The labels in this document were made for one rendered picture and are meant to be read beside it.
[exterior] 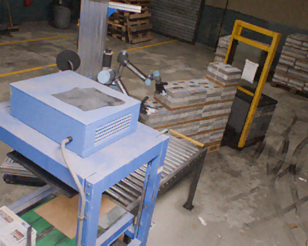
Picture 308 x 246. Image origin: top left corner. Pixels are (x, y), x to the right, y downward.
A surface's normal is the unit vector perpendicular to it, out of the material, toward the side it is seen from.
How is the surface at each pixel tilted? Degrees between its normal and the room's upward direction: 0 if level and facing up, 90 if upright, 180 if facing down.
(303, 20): 90
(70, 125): 90
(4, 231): 1
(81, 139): 90
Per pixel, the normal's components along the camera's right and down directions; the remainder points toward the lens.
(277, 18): -0.56, 0.29
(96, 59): 0.03, 0.46
